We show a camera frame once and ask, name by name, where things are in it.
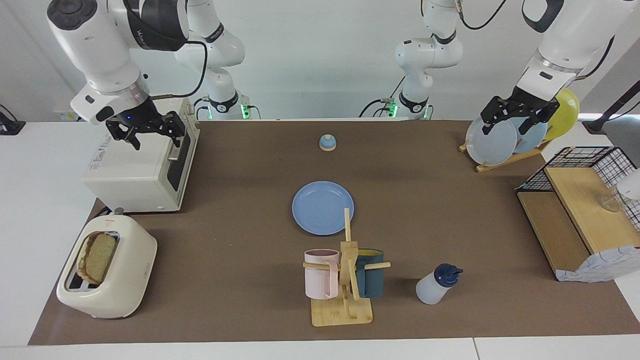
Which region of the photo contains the brown bread slice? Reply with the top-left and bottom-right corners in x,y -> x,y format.
77,232 -> 117,285

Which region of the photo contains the clear bottle with navy cap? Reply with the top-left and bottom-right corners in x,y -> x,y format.
416,263 -> 464,305

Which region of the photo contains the light blue round plate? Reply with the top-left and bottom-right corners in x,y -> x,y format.
510,117 -> 548,154

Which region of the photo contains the grey round plate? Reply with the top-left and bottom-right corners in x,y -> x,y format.
465,116 -> 518,167

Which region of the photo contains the wooden plate rack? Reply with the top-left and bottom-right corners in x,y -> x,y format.
459,137 -> 553,173

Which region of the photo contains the yellow round plate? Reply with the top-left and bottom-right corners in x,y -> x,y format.
544,88 -> 581,141

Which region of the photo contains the white toaster oven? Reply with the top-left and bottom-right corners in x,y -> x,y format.
82,97 -> 201,213

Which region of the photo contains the black angled stand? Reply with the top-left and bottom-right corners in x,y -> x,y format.
582,80 -> 640,135

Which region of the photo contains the clear glass cup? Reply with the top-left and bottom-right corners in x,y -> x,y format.
597,190 -> 626,213

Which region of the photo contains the black stand base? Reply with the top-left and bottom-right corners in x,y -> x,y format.
0,104 -> 26,136

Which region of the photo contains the brown table mat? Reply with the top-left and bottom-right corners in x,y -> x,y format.
27,119 -> 640,346

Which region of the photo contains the cream two-slot toaster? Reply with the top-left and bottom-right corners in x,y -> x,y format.
56,214 -> 158,320

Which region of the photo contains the blue white patterned cloth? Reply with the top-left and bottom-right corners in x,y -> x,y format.
556,245 -> 640,284

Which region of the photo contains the dark teal mug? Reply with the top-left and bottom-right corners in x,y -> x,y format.
356,249 -> 385,299

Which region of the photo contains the pink mug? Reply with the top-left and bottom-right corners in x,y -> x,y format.
304,249 -> 341,300

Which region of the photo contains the wooden mug rack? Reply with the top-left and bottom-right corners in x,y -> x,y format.
303,208 -> 392,328

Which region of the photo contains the black base cable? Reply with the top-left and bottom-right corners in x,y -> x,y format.
192,96 -> 262,121
358,75 -> 407,119

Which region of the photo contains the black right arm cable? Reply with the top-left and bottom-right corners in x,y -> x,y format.
150,40 -> 209,99

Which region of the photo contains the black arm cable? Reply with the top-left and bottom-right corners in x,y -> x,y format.
150,40 -> 209,99
456,0 -> 617,82

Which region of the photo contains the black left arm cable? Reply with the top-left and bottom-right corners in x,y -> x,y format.
456,0 -> 617,82

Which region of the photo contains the wood and wire shelf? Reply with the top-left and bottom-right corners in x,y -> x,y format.
515,146 -> 640,283

